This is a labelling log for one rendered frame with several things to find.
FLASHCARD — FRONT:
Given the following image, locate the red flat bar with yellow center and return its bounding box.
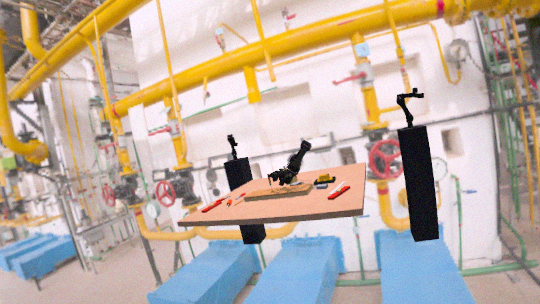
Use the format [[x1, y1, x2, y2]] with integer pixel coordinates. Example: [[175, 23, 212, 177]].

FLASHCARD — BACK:
[[328, 186, 350, 200], [202, 201, 222, 213]]

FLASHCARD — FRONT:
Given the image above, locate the tan panel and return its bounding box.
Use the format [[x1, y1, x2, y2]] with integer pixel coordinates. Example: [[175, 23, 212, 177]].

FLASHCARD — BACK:
[[243, 184, 313, 202]]

